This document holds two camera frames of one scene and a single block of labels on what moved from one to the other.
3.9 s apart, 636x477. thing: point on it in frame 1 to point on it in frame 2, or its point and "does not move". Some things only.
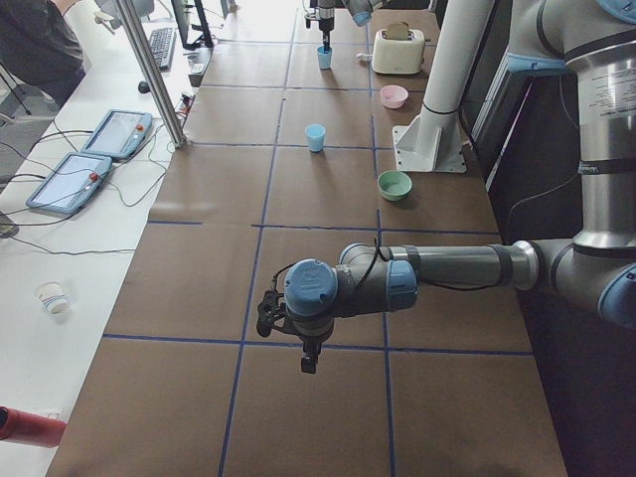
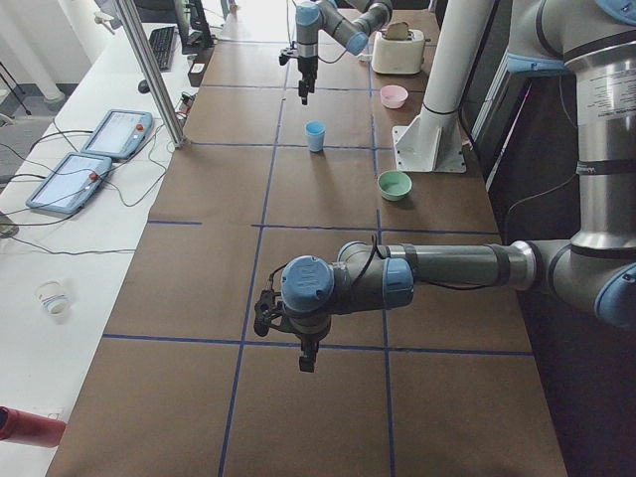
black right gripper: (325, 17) to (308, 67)
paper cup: (52, 296) does not move
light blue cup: (315, 135) does not move
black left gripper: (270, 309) does not move
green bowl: (394, 185) does not move
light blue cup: (325, 59) to (315, 130)
